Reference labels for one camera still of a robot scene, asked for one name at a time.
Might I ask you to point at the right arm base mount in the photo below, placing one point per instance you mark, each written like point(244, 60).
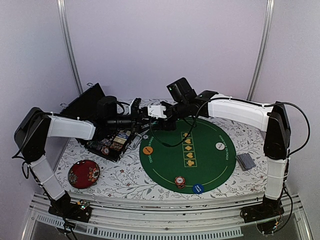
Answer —
point(269, 212)

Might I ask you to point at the blue small blind button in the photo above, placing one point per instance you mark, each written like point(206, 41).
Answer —
point(198, 188)

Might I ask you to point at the metal frame post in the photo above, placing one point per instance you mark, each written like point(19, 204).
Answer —
point(270, 4)
point(61, 6)

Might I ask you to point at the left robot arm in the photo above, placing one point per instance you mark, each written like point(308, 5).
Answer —
point(31, 138)

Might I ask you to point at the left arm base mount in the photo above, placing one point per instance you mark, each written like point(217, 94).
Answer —
point(78, 211)

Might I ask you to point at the red floral plate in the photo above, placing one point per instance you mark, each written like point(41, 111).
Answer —
point(83, 174)

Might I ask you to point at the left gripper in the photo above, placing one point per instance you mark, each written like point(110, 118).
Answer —
point(137, 120)

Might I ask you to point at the white dealer button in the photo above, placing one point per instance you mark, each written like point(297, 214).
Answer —
point(220, 146)

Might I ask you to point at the right metal frame post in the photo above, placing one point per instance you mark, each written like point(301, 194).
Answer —
point(270, 4)

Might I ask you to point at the yellow playing card box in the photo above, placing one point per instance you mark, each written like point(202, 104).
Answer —
point(120, 139)

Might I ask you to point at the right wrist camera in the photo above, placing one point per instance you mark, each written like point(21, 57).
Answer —
point(156, 111)

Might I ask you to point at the black poker chip case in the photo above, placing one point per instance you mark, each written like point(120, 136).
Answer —
point(107, 114)

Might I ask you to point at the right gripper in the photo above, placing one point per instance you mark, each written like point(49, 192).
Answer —
point(166, 126)

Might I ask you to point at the left metal frame post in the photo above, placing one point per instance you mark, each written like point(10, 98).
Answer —
point(61, 6)

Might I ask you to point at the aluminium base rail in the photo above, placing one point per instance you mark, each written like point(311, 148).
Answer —
point(181, 219)

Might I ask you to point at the red five chip stack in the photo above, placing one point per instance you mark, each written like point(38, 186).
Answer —
point(105, 150)

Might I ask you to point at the orange big blind button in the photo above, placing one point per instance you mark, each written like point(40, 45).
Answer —
point(147, 150)

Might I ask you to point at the green round poker mat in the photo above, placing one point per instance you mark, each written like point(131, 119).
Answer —
point(190, 153)

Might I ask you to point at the grey playing card deck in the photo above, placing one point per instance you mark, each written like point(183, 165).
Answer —
point(245, 161)

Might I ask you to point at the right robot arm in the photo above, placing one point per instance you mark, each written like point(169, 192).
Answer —
point(271, 119)

